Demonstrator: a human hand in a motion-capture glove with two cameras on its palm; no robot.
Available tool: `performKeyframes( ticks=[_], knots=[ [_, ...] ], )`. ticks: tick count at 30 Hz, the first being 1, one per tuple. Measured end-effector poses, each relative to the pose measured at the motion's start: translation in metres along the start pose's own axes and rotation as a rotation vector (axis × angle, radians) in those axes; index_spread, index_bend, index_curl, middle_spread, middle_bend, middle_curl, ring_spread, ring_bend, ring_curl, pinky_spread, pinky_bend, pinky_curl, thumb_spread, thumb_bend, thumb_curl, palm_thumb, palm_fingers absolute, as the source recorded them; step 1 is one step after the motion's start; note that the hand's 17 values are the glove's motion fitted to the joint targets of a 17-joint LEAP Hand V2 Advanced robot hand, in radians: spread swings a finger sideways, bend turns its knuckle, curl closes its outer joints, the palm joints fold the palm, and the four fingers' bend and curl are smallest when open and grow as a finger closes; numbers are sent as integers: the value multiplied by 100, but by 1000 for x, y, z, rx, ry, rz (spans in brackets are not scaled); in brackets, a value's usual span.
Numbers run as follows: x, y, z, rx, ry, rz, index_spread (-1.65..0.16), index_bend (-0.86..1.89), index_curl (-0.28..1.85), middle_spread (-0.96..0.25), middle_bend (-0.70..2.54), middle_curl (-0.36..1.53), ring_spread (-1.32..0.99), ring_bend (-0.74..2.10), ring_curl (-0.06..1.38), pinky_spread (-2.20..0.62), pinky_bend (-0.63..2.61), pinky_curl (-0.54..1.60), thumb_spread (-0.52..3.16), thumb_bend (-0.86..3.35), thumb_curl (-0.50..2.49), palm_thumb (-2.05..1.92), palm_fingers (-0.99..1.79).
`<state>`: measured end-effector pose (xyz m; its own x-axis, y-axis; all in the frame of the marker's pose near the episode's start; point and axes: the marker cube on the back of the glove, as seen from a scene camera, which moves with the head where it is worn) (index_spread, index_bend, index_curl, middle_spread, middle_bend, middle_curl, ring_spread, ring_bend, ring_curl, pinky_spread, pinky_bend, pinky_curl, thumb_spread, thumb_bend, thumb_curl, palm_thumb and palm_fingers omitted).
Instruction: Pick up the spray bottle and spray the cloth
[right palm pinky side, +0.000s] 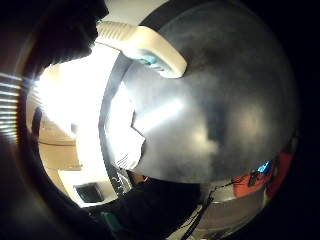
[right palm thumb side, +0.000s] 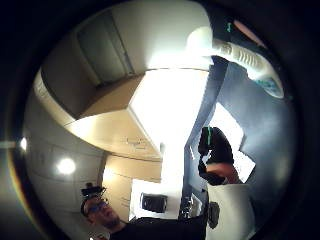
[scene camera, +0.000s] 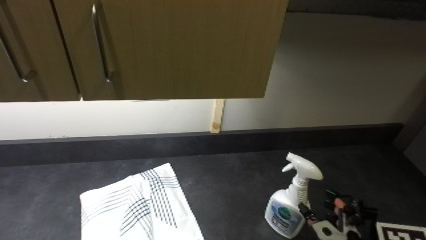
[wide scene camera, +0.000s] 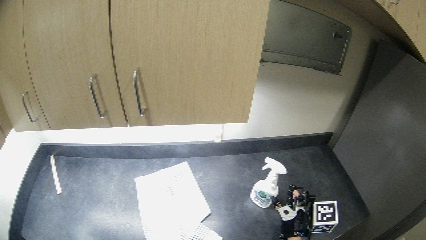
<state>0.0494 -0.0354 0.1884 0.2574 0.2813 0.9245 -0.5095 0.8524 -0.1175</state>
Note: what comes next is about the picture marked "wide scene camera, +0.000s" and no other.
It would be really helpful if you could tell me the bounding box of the white round glove camera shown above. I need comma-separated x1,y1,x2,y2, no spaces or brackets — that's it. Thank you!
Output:
278,204,298,221

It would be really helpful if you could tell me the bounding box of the grey metal wall panel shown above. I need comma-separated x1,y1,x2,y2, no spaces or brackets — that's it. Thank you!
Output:
259,0,352,76

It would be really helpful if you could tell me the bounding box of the wooden corner cabinet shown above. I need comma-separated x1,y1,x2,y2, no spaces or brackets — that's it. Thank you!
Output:
374,0,426,63

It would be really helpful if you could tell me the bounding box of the narrow wooden cabinet door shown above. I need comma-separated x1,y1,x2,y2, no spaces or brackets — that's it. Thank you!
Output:
0,0,50,132

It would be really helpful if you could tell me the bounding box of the dark grey refrigerator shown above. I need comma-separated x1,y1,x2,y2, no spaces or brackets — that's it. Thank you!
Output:
331,39,426,240

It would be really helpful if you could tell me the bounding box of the metal cabinet handle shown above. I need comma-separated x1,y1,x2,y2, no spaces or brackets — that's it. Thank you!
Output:
19,90,39,124
130,69,147,118
86,75,107,120

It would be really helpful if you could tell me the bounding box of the small white perforated mat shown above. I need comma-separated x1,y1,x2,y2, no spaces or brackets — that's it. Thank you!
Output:
178,221,223,240

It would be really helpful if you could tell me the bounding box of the white cube with black markers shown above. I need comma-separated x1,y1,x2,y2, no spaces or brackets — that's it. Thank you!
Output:
310,200,339,234

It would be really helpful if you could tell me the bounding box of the white spray bottle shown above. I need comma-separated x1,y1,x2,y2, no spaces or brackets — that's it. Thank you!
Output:
248,156,288,210

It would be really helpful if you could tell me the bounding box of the medium wooden cabinet door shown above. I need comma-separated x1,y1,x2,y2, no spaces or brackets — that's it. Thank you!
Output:
21,0,130,131

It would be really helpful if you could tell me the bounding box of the large white perforated mat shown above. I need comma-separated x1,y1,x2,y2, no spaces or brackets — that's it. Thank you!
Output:
133,161,212,240

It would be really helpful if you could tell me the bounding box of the white stick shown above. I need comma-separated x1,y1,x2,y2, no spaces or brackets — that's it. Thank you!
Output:
47,154,63,195

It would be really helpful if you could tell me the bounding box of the wide wooden cabinet door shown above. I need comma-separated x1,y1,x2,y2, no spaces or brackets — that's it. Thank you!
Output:
107,0,271,128

